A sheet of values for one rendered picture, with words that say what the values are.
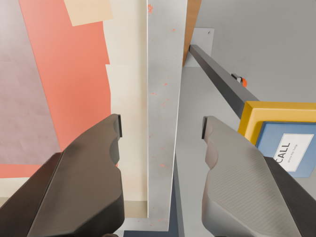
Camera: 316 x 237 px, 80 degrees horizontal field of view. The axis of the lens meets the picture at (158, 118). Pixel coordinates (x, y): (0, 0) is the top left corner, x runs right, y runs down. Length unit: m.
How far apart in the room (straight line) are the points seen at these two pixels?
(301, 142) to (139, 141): 0.23
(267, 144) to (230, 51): 1.01
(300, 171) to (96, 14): 0.36
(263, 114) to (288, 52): 1.14
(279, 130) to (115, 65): 0.24
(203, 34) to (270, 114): 0.95
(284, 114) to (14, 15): 0.36
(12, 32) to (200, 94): 1.15
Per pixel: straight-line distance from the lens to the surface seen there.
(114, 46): 0.25
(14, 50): 0.30
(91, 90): 0.27
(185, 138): 1.47
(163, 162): 0.27
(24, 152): 0.38
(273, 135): 0.31
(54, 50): 0.27
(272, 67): 1.41
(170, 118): 0.23
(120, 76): 0.25
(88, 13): 0.25
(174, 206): 0.73
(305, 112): 0.34
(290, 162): 0.36
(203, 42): 1.22
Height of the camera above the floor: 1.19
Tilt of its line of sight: 61 degrees down
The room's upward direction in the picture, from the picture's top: 178 degrees counter-clockwise
